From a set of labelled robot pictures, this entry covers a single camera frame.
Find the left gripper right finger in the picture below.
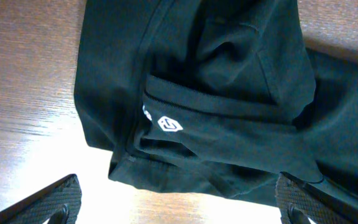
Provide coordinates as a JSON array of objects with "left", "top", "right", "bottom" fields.
[{"left": 275, "top": 172, "right": 358, "bottom": 224}]

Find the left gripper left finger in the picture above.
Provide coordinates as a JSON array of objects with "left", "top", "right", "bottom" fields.
[{"left": 0, "top": 174, "right": 82, "bottom": 224}]

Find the black t-shirt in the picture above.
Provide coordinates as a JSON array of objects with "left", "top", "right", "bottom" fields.
[{"left": 74, "top": 0, "right": 358, "bottom": 209}]

